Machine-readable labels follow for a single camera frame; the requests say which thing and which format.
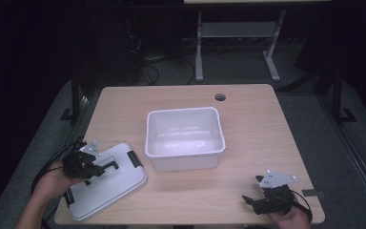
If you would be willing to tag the black upright stand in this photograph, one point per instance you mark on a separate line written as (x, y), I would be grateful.
(75, 98)
(337, 98)

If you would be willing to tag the black tape strip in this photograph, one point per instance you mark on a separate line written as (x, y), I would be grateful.
(313, 192)

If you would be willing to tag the white box lid black latches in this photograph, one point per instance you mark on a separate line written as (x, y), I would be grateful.
(111, 191)

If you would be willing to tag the person's right hand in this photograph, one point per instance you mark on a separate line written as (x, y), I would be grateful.
(294, 221)

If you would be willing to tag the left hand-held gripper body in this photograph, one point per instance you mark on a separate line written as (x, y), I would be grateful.
(77, 163)

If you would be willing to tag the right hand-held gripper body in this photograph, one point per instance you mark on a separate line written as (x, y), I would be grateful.
(273, 200)

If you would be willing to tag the grey metal stand frame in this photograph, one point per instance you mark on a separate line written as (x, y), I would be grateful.
(235, 29)

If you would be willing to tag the white plastic storage box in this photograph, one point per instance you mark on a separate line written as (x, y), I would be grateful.
(184, 140)

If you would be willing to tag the person's left hand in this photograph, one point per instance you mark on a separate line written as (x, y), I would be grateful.
(52, 184)

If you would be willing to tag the aluminium floor rail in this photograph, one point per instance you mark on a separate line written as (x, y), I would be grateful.
(60, 140)
(355, 159)

